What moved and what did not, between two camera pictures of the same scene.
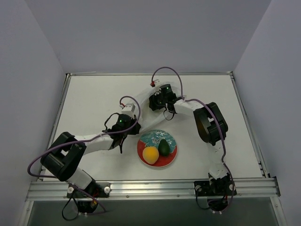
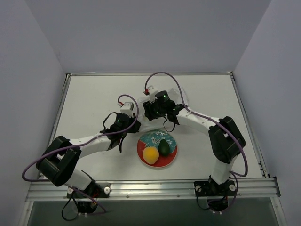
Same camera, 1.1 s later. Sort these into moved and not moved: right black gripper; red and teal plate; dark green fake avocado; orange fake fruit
Moved: right black gripper
Not moved: orange fake fruit; red and teal plate; dark green fake avocado
